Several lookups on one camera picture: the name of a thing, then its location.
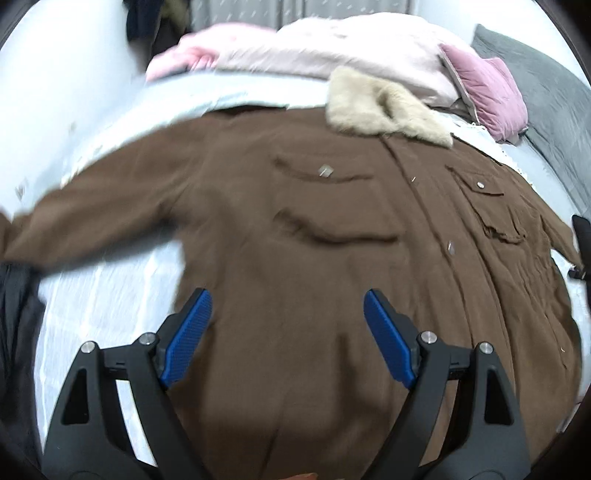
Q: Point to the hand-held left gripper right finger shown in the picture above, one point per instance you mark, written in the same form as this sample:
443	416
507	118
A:
388	337

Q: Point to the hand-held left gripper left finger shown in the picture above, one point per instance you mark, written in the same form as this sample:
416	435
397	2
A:
189	332

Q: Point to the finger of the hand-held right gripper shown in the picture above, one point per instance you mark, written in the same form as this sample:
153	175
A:
583	235

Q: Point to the brown coat with fur collar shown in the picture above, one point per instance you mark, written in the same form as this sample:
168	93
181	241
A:
300	258

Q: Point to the pile of dark clothes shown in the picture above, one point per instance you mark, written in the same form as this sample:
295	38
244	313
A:
147	18

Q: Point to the light grey checked bed cover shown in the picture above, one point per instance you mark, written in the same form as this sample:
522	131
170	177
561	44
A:
115	295

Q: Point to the grey textured pillow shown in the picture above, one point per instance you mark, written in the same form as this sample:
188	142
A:
549	92

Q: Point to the dark grey cloth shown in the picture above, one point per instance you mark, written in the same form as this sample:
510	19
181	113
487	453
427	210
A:
16	332

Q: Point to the pink velvet pillow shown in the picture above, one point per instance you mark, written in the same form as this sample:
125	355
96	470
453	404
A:
489	87

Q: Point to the bright pink garment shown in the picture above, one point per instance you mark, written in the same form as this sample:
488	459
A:
184	57

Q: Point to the pale pink quilted blanket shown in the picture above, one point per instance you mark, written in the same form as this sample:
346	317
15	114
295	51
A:
351	46

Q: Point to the grey patterned curtain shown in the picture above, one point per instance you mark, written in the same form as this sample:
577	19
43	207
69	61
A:
277	11

